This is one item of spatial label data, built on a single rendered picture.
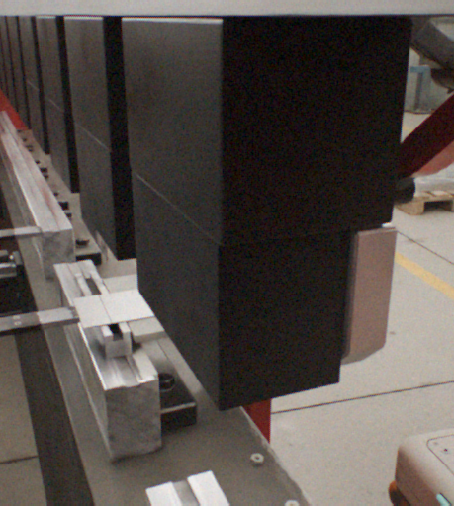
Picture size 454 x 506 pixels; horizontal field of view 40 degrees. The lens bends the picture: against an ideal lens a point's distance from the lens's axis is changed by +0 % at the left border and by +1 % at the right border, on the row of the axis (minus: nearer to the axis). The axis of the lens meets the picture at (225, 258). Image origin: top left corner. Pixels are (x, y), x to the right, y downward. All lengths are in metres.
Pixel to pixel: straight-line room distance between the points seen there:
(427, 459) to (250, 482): 1.10
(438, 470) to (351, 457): 0.50
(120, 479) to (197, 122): 0.52
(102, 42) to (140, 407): 0.42
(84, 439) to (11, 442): 1.54
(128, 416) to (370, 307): 0.46
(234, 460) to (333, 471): 1.39
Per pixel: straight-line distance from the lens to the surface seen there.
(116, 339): 0.74
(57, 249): 1.22
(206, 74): 0.25
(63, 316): 0.78
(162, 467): 0.73
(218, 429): 0.78
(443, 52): 1.36
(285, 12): 0.19
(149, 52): 0.32
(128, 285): 0.86
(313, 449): 2.19
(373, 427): 2.32
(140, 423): 0.73
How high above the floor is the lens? 1.34
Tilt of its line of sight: 21 degrees down
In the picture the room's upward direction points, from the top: straight up
